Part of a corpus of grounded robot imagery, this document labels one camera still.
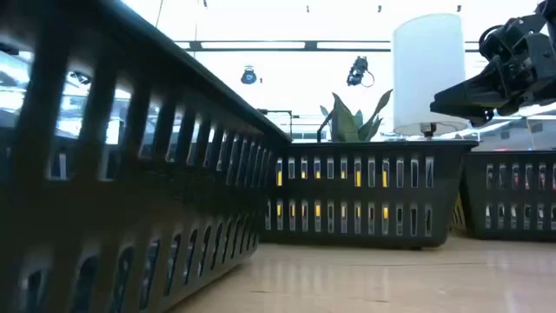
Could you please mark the white cylindrical lamp shade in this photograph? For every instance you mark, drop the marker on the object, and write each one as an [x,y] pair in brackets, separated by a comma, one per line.
[428,74]

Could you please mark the black hanging camera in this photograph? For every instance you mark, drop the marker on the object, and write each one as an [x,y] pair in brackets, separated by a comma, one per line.
[358,71]

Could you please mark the blue round ceiling device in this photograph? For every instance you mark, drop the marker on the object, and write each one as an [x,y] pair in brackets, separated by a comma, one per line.
[248,77]

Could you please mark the black background rack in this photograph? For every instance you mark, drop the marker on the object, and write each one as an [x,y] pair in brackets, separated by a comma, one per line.
[290,119]

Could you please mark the green potted plant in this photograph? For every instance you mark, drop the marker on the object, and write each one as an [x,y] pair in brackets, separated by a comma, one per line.
[347,124]

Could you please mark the black ceiling beam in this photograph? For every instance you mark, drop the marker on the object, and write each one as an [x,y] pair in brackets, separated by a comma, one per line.
[310,45]

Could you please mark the grey plastic basket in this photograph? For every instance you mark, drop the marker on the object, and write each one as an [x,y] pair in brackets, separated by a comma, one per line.
[508,195]
[369,193]
[130,208]

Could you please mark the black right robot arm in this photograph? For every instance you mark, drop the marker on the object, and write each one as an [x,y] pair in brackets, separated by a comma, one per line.
[548,8]

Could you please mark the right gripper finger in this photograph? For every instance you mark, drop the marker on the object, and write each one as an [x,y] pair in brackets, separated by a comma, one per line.
[482,91]
[467,113]

